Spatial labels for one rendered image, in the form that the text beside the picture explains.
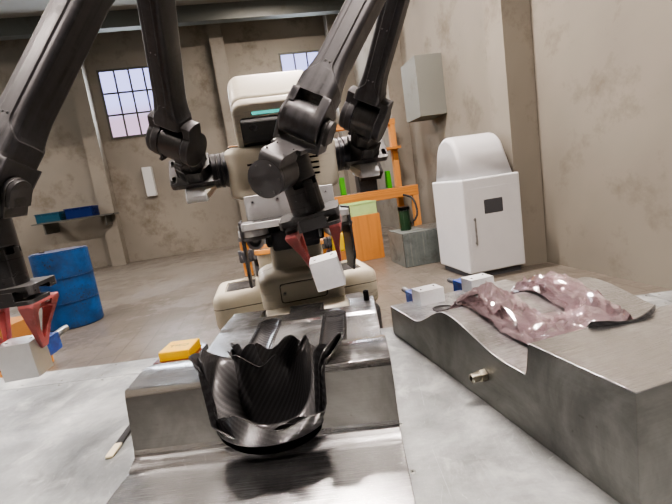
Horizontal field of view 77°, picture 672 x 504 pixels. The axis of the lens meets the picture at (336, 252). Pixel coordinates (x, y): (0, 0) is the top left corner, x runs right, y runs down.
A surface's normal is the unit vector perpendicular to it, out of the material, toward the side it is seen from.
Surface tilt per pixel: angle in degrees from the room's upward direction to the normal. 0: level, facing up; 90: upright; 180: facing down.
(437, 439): 0
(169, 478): 0
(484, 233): 90
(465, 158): 71
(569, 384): 90
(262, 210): 90
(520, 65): 90
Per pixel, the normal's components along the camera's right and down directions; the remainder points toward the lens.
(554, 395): -0.95, 0.18
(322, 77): -0.11, -0.16
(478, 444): -0.15, -0.98
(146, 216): 0.19, 0.13
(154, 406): -0.04, 0.04
